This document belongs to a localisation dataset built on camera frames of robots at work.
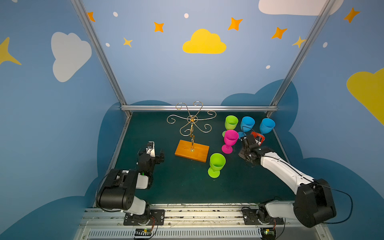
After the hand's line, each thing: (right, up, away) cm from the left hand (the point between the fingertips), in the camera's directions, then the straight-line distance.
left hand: (153, 148), depth 92 cm
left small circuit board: (0, -39, -19) cm, 43 cm away
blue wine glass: (+74, +15, +5) cm, 76 cm away
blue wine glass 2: (+60, +16, +4) cm, 62 cm away
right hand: (+57, -1, -3) cm, 57 cm away
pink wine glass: (+49, +7, +1) cm, 50 cm away
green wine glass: (+50, +16, +4) cm, 53 cm away
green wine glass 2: (+39, -7, -8) cm, 40 cm away
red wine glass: (+60, +7, -14) cm, 62 cm away
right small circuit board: (+63, -40, -18) cm, 77 cm away
